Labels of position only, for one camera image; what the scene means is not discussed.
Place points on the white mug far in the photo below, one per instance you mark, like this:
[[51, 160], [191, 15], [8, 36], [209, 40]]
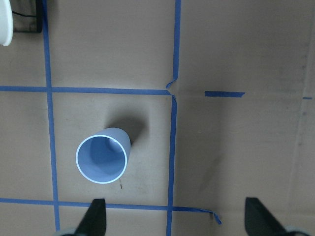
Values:
[[6, 22]]

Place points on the black wire cup rack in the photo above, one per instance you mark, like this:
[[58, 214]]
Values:
[[27, 16]]

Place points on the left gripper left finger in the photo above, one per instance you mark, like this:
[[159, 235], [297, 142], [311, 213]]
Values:
[[94, 221]]

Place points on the light blue plastic cup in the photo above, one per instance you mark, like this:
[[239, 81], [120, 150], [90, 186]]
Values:
[[102, 158]]

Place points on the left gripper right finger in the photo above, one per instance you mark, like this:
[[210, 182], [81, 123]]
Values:
[[259, 219]]

